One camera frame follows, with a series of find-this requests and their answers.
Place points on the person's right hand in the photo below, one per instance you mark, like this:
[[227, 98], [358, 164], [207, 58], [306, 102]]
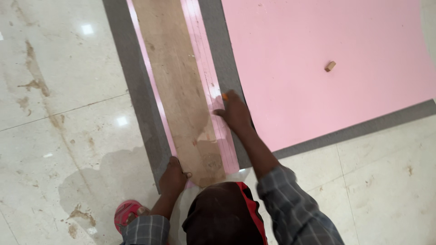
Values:
[[238, 114]]

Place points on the person's left hand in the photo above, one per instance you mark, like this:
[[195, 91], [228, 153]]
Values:
[[173, 180]]

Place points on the orange cutter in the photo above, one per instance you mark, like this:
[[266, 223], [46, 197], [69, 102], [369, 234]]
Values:
[[224, 97]]

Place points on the long brown wooden plank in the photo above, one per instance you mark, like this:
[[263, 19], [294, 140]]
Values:
[[175, 85]]

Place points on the narrow pink laminate strip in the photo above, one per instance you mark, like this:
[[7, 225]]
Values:
[[207, 78]]

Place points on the pink sandal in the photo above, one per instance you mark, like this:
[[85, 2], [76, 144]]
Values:
[[127, 212]]

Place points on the large pink laminate sheet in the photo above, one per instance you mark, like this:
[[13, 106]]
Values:
[[323, 102]]

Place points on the grey board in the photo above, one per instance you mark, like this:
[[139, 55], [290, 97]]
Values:
[[136, 85]]

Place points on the small wooden block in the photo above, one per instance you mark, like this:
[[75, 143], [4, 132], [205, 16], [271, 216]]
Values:
[[330, 66]]

